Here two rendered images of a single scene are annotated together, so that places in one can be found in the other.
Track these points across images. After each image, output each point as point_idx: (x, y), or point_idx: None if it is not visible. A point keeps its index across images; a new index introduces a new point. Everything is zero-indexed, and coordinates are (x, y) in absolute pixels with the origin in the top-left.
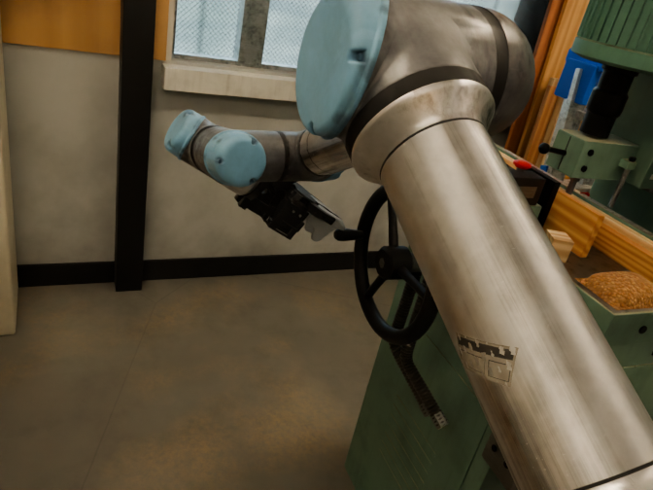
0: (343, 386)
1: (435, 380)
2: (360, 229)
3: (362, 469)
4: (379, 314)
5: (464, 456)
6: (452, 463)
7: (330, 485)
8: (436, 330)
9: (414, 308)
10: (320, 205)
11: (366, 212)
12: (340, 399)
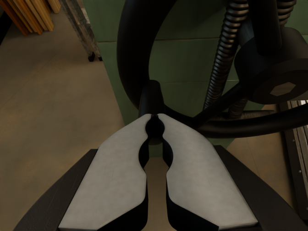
0: (80, 137)
1: (201, 96)
2: (140, 83)
3: (152, 151)
4: (225, 122)
5: (245, 107)
6: None
7: (146, 169)
8: (187, 72)
9: None
10: (180, 197)
11: (147, 44)
12: (90, 142)
